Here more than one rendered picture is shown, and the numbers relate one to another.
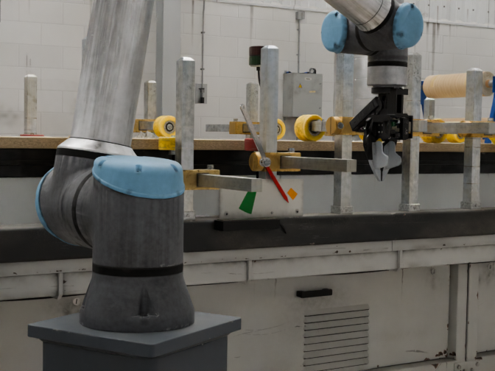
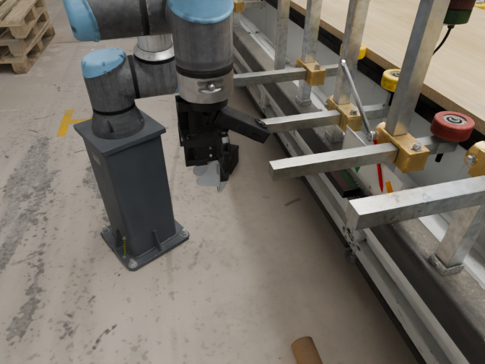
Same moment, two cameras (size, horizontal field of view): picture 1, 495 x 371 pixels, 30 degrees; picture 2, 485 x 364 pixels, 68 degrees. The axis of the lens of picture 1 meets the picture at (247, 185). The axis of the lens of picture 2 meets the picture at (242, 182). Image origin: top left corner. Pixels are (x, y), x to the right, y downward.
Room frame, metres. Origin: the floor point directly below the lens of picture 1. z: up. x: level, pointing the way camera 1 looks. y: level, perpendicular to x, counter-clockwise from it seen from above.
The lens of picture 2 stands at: (2.33, -0.83, 1.29)
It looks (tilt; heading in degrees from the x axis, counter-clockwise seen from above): 39 degrees down; 107
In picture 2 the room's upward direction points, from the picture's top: straight up
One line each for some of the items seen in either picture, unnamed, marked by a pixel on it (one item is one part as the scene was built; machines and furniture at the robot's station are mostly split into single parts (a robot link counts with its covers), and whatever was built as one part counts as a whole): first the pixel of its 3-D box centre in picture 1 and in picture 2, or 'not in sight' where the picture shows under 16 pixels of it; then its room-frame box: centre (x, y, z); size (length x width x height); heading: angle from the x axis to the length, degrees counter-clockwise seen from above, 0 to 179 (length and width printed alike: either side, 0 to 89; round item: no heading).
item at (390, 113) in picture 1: (388, 114); (204, 127); (2.10, -0.32, 0.97); 0.09 x 0.08 x 0.12; 33
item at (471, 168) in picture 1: (472, 146); not in sight; (2.84, -0.69, 0.89); 0.03 x 0.03 x 0.48; 32
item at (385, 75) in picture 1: (388, 78); (206, 83); (2.11, -0.32, 1.05); 0.10 x 0.09 x 0.05; 123
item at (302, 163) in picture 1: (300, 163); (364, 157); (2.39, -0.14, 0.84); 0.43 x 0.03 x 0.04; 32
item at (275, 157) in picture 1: (274, 161); (399, 145); (2.46, -0.07, 0.85); 0.13 x 0.06 x 0.05; 122
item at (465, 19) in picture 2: (259, 60); (452, 13); (2.49, -0.03, 1.11); 0.06 x 0.06 x 0.02
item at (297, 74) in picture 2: not in sight; (294, 74); (2.15, 0.31, 0.83); 0.43 x 0.03 x 0.04; 32
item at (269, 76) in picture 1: (268, 136); (400, 114); (2.45, -0.05, 0.91); 0.03 x 0.03 x 0.48; 32
